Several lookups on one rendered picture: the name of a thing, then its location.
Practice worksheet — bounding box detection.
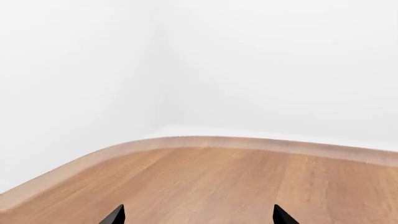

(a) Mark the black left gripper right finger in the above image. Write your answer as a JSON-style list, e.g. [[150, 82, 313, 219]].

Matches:
[[272, 203, 300, 224]]

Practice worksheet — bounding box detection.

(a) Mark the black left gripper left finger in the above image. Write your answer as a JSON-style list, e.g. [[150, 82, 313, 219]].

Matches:
[[98, 203, 126, 224]]

